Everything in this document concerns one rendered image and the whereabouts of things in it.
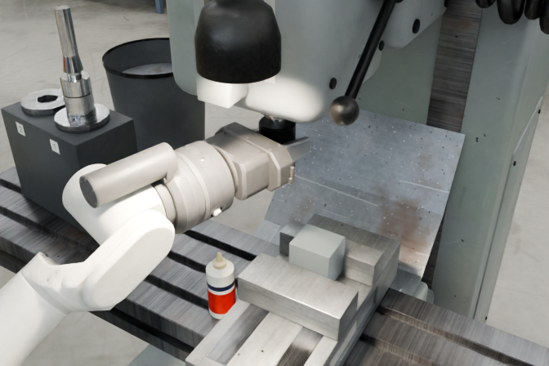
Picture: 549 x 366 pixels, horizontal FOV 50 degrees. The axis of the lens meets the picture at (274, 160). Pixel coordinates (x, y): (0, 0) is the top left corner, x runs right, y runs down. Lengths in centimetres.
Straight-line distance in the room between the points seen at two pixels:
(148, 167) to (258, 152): 15
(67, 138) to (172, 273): 27
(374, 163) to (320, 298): 40
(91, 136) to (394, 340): 56
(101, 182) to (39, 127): 48
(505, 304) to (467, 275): 122
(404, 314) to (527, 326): 149
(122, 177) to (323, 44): 23
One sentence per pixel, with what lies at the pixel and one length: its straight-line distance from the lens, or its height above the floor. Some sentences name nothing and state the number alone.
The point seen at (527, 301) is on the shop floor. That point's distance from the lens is 248.
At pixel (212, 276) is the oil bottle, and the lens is 84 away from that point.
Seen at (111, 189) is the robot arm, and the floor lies 129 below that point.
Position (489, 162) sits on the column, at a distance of 108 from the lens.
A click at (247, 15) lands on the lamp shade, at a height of 146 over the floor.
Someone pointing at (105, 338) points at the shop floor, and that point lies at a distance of 224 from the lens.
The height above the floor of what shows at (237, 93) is 135.
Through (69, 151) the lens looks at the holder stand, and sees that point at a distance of 100.
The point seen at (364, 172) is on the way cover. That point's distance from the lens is 111.
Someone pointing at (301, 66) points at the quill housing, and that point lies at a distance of 58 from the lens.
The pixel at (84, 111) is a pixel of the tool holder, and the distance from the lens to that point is 102.
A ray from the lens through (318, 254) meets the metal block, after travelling 78.
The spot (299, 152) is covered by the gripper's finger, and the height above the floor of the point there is 123.
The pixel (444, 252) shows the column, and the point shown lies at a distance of 121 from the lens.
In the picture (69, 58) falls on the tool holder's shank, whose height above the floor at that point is 126.
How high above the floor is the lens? 160
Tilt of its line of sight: 31 degrees down
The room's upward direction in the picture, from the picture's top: straight up
